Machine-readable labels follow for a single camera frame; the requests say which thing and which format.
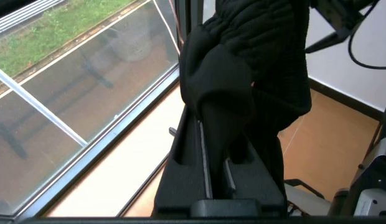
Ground window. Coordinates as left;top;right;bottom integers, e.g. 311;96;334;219
0;0;209;218

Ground black shorts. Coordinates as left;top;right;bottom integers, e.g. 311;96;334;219
179;0;313;215

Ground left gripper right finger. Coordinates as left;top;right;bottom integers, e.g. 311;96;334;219
224;136;286;217

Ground black cable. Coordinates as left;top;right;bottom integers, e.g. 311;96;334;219
347;0;386;70

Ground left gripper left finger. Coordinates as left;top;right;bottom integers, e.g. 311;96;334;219
153;106;213;218

